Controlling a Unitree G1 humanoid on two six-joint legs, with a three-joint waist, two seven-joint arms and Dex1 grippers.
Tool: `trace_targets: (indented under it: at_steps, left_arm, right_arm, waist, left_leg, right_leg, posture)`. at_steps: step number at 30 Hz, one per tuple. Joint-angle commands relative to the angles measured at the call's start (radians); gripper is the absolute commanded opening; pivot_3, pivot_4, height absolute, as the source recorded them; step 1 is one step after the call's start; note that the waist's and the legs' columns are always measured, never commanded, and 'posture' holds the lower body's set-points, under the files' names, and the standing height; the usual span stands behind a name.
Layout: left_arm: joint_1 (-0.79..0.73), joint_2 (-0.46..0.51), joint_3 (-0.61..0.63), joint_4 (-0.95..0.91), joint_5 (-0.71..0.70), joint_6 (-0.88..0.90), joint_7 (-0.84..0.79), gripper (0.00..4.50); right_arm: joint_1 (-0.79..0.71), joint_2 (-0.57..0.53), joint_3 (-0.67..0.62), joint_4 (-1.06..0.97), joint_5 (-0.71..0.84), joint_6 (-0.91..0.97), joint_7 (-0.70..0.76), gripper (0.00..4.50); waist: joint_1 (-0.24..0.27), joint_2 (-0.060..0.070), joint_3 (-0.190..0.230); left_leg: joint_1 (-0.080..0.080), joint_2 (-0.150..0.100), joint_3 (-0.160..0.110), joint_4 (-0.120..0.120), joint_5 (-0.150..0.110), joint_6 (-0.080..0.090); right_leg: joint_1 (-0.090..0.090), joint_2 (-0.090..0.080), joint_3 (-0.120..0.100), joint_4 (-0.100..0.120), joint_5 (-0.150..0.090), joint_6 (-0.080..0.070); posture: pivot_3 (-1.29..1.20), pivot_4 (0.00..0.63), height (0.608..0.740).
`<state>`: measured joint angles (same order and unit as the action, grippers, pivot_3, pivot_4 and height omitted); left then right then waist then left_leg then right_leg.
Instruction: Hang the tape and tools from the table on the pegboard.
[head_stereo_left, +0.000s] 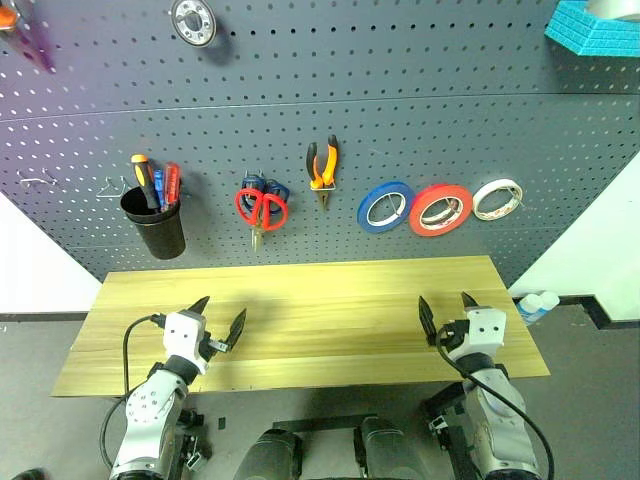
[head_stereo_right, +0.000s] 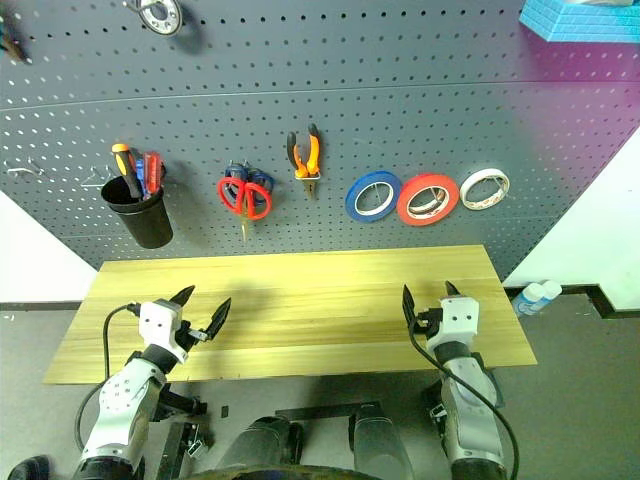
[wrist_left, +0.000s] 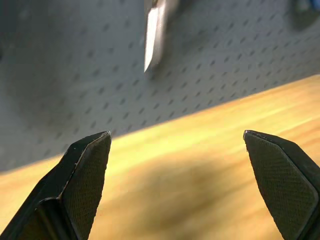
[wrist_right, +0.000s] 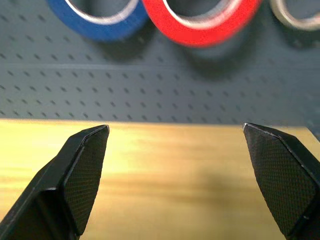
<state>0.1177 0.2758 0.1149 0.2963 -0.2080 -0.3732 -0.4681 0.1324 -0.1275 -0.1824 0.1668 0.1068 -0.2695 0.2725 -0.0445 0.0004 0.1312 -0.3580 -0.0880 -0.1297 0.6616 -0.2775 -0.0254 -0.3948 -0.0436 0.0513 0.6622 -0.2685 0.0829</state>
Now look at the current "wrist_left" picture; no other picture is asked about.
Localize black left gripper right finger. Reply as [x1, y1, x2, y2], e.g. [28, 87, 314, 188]
[242, 129, 320, 240]

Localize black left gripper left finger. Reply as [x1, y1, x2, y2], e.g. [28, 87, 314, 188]
[0, 130, 112, 240]

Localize grey metal pegboard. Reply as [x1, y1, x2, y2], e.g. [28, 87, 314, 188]
[0, 0, 320, 173]

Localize silver scissors blades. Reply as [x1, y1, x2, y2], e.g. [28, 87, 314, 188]
[143, 0, 180, 74]

